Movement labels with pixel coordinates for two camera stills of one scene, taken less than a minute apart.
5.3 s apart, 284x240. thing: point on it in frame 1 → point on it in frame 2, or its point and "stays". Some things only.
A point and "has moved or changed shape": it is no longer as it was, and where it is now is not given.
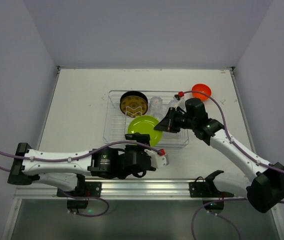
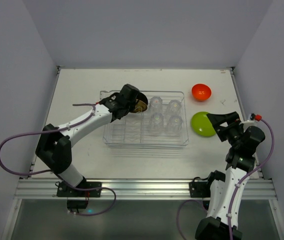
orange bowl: [202, 88] stays
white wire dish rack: [132, 112] stays
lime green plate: [143, 124] has moved or changed shape
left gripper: [137, 137] → [137, 100]
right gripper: [173, 120] → [231, 125]
